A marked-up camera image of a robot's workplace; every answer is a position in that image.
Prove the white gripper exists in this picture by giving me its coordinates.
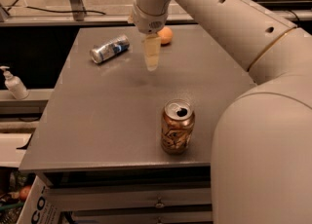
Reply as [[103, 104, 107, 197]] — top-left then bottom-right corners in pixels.
[[129, 0, 168, 71]]

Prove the silver blue redbull can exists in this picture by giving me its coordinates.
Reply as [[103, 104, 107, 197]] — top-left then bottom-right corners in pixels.
[[90, 35, 130, 64]]

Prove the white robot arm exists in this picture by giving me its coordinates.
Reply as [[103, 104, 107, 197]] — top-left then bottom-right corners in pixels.
[[133, 0, 312, 224]]

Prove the brown gold soda can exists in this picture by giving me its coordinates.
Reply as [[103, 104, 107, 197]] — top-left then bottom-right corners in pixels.
[[161, 99, 195, 154]]

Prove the orange fruit on table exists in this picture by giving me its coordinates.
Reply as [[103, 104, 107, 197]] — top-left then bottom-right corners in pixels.
[[158, 26, 174, 45]]

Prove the white pump lotion bottle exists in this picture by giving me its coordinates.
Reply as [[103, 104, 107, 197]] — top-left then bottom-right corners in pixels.
[[0, 66, 29, 100]]

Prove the grey cabinet upper drawer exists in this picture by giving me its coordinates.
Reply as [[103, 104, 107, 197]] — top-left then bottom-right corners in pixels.
[[44, 184, 212, 211]]

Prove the grey cabinet drawer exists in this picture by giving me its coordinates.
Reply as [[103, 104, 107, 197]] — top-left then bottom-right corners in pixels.
[[73, 211, 214, 224], [44, 184, 212, 211]]

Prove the grey cabinet lower drawer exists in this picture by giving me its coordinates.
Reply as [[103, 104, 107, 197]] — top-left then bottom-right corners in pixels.
[[73, 211, 214, 224]]

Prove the white cardboard box with letters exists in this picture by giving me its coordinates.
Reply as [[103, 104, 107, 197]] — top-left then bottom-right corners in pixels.
[[17, 177, 60, 224]]

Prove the red apple in bin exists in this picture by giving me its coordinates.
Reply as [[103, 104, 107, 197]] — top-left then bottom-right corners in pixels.
[[19, 186, 31, 202]]

